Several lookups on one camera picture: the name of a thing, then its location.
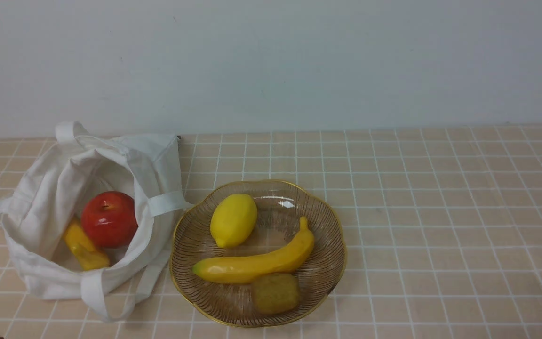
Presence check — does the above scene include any yellow lemon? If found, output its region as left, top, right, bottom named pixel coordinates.
left=209, top=194, right=258, bottom=249

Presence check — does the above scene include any red apple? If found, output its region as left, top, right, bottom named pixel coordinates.
left=81, top=191, right=138, bottom=249

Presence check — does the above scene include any gold rimmed glass bowl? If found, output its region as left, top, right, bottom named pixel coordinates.
left=168, top=179, right=348, bottom=328

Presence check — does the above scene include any yellow banana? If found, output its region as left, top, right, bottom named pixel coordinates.
left=192, top=216, right=315, bottom=284

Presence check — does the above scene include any white cloth tote bag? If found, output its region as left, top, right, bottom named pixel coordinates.
left=0, top=121, right=191, bottom=322

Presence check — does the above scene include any brown kiwi fruit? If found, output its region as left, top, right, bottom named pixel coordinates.
left=250, top=273, right=301, bottom=314

